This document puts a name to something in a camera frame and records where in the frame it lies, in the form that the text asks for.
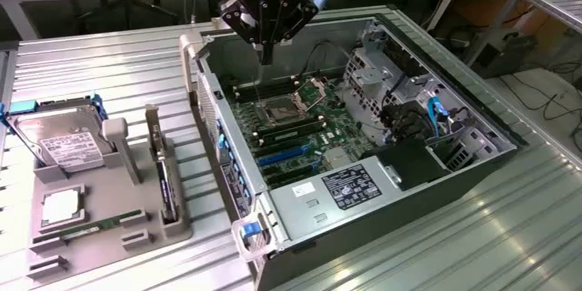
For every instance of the silver drive cage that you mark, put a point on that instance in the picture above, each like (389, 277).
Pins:
(369, 76)

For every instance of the metal disk bay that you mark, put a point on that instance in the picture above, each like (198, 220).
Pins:
(454, 158)

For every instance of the black plastic air shroud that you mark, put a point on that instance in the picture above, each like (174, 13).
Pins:
(405, 165)

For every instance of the green RAM stick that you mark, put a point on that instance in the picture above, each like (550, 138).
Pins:
(86, 227)

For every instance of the black computer tower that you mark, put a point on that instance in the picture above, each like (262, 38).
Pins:
(499, 56)

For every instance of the CPU socket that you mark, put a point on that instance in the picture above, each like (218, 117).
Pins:
(275, 110)

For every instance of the empty black RAM slot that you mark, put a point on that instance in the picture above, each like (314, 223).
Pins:
(263, 87)
(268, 95)

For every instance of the blue expansion slot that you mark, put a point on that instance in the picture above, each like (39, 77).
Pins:
(282, 155)

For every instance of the grey parts rack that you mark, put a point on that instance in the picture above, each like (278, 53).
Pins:
(104, 199)

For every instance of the silver power supply unit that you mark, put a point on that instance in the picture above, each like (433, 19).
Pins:
(301, 212)

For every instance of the metal socket cover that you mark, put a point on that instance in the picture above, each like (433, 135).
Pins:
(311, 91)

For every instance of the silver chipset heat sink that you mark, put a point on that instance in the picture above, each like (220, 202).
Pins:
(341, 159)

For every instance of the thin metal locking lever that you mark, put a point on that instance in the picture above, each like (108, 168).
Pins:
(258, 93)

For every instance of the silver CPU chip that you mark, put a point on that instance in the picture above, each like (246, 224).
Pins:
(62, 206)

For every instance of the black office chair base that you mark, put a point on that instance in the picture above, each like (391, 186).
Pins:
(136, 6)

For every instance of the green motherboard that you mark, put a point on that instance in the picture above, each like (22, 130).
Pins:
(291, 171)

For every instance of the open black PC case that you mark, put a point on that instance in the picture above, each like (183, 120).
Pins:
(318, 253)

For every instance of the blue case latch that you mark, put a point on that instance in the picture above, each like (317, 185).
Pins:
(251, 229)

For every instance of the installed dark RAM stick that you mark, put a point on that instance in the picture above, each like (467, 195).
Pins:
(291, 136)
(286, 125)

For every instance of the black graphics card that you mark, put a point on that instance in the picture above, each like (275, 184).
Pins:
(164, 182)

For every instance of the blue disk carrier frame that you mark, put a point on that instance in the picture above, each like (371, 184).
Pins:
(23, 107)

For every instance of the silver hard disk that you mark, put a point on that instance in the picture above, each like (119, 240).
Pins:
(68, 141)

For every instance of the blue slot clip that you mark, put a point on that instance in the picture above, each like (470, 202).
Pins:
(247, 194)
(242, 182)
(222, 141)
(231, 157)
(236, 169)

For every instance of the small black plug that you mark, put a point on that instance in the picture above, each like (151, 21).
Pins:
(218, 94)

